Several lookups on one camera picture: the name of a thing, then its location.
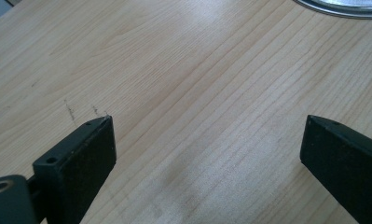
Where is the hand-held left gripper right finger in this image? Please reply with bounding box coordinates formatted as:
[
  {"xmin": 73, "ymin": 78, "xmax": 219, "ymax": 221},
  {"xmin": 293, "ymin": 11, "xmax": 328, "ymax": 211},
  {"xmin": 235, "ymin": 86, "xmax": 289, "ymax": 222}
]
[{"xmin": 299, "ymin": 114, "xmax": 372, "ymax": 224}]

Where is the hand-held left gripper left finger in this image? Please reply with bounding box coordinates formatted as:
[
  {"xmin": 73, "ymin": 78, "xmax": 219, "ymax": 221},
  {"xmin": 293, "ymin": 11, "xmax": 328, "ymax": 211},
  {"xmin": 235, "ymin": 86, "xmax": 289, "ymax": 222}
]
[{"xmin": 27, "ymin": 115, "xmax": 117, "ymax": 224}]

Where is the silver metal bowl rim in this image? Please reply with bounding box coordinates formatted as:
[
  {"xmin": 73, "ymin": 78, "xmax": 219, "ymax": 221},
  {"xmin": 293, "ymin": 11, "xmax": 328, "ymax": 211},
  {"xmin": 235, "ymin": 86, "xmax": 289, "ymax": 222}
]
[{"xmin": 293, "ymin": 0, "xmax": 372, "ymax": 20}]

